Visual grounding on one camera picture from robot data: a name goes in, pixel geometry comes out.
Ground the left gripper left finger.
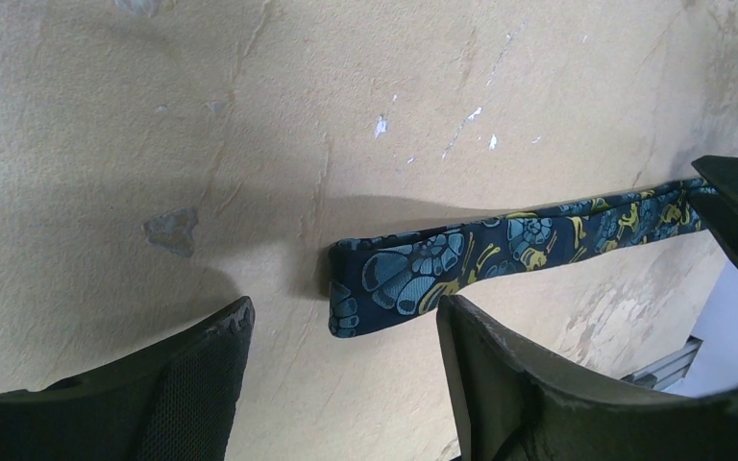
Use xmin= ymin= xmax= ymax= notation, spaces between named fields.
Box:
xmin=0 ymin=297 xmax=255 ymax=460

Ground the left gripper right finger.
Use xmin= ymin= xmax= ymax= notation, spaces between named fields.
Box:
xmin=436 ymin=295 xmax=738 ymax=460

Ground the aluminium frame rail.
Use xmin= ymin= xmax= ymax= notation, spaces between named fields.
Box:
xmin=621 ymin=336 xmax=703 ymax=392

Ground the blue floral necktie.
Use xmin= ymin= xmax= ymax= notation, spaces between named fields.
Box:
xmin=329 ymin=179 xmax=717 ymax=338

